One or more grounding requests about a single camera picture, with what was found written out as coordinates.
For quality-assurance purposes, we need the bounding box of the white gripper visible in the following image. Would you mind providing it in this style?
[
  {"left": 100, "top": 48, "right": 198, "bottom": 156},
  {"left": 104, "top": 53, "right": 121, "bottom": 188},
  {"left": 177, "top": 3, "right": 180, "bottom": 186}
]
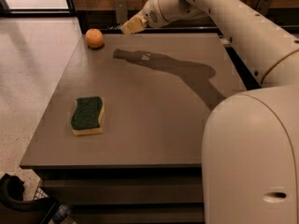
[{"left": 121, "top": 0, "right": 165, "bottom": 35}]

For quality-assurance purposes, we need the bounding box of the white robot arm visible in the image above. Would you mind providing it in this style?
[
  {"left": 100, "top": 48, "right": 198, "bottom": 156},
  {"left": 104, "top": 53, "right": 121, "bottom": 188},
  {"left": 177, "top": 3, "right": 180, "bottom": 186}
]
[{"left": 121, "top": 0, "right": 299, "bottom": 224}]

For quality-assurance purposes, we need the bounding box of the orange fruit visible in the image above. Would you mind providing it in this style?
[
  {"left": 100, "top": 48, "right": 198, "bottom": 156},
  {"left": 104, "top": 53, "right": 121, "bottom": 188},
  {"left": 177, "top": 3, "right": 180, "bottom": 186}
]
[{"left": 85, "top": 29, "right": 104, "bottom": 49}]

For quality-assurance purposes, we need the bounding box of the green and yellow sponge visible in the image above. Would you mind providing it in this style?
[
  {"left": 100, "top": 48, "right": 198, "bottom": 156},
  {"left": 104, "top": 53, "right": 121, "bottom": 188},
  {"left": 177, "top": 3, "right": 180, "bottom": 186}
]
[{"left": 70, "top": 96, "right": 105, "bottom": 136}]

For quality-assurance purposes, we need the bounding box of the dark framed window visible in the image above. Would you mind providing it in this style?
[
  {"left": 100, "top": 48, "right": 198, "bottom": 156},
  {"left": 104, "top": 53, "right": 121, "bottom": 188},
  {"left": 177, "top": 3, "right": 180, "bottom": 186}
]
[{"left": 0, "top": 0, "right": 75, "bottom": 16}]

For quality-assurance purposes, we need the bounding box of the grey drawer cabinet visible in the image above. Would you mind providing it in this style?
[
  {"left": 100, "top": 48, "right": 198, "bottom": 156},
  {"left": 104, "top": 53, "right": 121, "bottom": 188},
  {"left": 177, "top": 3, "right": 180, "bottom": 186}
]
[{"left": 37, "top": 168, "right": 205, "bottom": 224}]

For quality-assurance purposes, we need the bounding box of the left metal wall bracket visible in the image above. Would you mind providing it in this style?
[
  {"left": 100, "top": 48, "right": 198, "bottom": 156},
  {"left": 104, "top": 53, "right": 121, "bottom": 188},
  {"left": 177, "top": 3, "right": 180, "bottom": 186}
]
[{"left": 114, "top": 0, "right": 128, "bottom": 23}]

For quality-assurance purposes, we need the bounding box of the metal wall bracket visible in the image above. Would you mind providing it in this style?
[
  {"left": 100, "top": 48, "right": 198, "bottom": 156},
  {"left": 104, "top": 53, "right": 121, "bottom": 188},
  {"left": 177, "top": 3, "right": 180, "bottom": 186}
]
[
  {"left": 256, "top": 0, "right": 273, "bottom": 16},
  {"left": 114, "top": 0, "right": 128, "bottom": 23}
]

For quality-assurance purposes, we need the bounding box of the right metal wall bracket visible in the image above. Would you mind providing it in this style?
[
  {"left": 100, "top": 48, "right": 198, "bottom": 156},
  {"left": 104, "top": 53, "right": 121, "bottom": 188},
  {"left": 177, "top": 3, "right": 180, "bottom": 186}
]
[{"left": 256, "top": 0, "right": 273, "bottom": 16}]

